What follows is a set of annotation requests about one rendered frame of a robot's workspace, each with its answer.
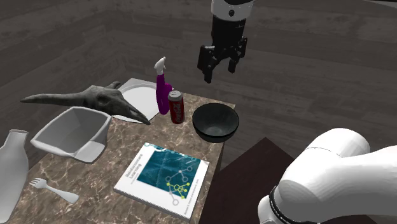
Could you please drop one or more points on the red soda can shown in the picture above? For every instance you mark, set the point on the red soda can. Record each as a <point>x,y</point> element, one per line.
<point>176,108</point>

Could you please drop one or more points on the white square basin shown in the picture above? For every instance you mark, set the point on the white square basin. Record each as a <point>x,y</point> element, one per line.
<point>71,133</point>

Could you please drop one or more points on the purple spray bottle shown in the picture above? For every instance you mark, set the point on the purple spray bottle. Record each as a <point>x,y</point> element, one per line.
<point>162,96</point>

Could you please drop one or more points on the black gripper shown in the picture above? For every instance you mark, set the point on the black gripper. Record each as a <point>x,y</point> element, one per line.
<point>228,32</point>

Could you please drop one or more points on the white square plate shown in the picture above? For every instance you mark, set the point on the white square plate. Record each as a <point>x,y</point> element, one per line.
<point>141,97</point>

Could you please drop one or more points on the white book with teal cover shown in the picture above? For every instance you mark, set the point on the white book with teal cover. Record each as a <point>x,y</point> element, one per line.
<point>161,180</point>

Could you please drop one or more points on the white fork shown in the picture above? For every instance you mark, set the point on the white fork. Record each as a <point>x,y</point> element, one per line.
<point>59,192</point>

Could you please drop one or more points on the brown marble table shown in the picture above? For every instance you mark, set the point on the brown marble table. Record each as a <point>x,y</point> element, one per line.
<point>130,136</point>

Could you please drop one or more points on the dark robot stand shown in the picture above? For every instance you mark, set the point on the dark robot stand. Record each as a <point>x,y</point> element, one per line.
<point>248,183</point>

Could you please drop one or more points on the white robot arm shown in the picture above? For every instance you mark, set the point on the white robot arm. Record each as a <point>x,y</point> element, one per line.
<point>325,176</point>

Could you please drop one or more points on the black bowl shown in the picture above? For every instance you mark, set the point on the black bowl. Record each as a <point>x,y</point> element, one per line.
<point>215,122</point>

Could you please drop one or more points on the white vase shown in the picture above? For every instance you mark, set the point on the white vase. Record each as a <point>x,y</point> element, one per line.
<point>12,173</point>

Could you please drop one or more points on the grey long-beaked animal skull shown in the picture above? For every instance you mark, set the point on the grey long-beaked animal skull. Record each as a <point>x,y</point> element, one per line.
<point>102,99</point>

